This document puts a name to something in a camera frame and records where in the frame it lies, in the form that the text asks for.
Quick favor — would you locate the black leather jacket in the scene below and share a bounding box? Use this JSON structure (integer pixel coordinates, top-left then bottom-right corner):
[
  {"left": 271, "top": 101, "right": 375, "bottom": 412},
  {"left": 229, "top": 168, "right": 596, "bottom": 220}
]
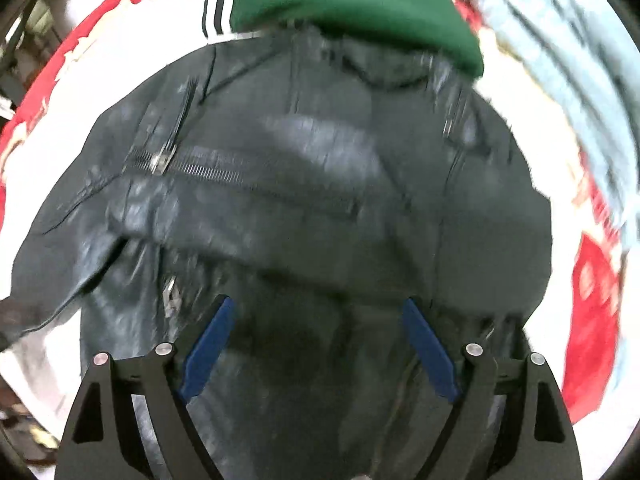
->
[{"left": 1, "top": 28, "right": 552, "bottom": 479}]

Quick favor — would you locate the white floral bed sheet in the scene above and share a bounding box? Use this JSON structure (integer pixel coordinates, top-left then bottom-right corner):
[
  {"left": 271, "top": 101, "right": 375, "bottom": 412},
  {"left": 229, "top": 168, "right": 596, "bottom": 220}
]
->
[{"left": 1, "top": 0, "right": 639, "bottom": 479}]

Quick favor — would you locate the red floral fleece blanket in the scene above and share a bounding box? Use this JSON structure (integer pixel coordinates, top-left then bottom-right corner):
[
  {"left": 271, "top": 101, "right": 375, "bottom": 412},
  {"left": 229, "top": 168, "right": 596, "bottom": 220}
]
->
[{"left": 1, "top": 0, "right": 620, "bottom": 425}]

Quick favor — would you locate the green striped sweater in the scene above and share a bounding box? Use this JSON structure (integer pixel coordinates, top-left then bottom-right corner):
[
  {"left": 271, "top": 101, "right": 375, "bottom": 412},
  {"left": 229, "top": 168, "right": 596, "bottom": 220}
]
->
[{"left": 201, "top": 0, "right": 484, "bottom": 79}]

